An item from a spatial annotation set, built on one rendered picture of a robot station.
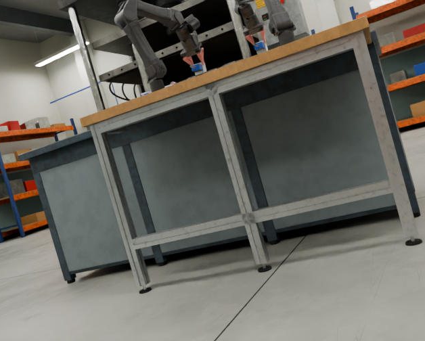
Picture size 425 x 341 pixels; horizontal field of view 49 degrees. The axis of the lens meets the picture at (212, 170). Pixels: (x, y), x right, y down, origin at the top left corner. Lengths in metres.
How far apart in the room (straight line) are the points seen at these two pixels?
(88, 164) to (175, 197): 0.55
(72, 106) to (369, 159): 10.12
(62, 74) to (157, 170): 9.63
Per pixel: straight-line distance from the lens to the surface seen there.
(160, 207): 2.43
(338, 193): 1.73
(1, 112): 10.88
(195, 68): 2.27
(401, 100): 8.80
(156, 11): 2.21
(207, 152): 2.27
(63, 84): 11.91
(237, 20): 3.05
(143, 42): 2.10
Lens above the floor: 0.49
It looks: 2 degrees down
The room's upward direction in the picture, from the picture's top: 16 degrees counter-clockwise
